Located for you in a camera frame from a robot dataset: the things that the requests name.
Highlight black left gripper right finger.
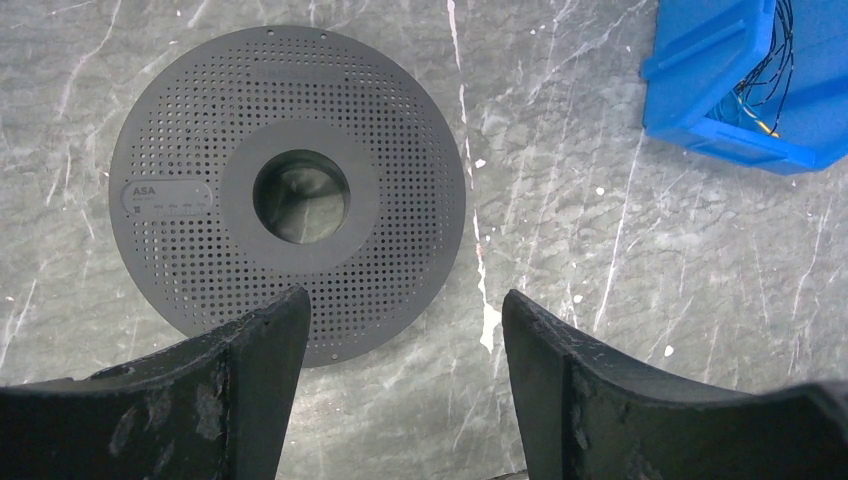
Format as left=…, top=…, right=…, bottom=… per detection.
left=502, top=290, right=847, bottom=479

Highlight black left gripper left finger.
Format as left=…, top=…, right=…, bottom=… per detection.
left=1, top=286, right=311, bottom=479

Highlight dark grey perforated spool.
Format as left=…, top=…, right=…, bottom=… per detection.
left=109, top=26, right=466, bottom=368

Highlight blue plastic bin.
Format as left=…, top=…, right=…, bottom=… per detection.
left=642, top=0, right=847, bottom=175

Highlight yellow cable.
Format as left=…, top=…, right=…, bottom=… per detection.
left=731, top=99, right=782, bottom=139

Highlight black thin cable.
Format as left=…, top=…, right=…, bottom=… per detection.
left=728, top=0, right=795, bottom=134

